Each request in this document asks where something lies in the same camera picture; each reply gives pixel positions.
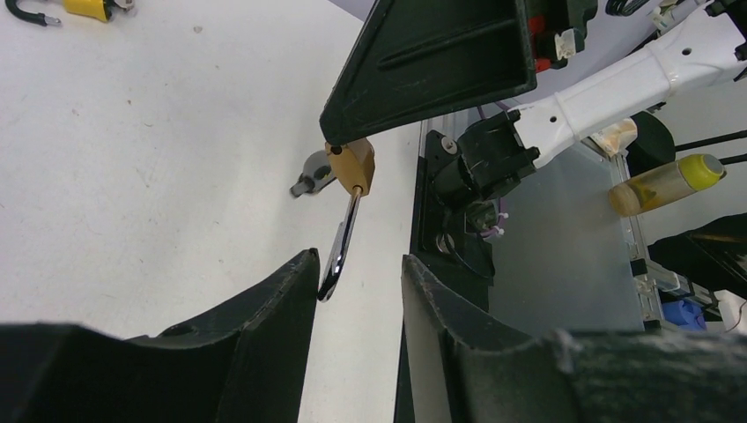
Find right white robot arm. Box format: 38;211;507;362
320;1;746;211

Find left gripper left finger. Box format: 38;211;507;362
1;249;320;422

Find small brass padlock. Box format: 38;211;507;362
317;137;375;302

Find yellow bottle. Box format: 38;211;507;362
608;154;727;217

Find small padlock keys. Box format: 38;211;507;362
289;150;336;198

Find yellow padlock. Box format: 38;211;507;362
4;0;136;27

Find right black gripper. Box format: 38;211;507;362
319;0;598;145

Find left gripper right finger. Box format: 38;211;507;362
402;255;746;422

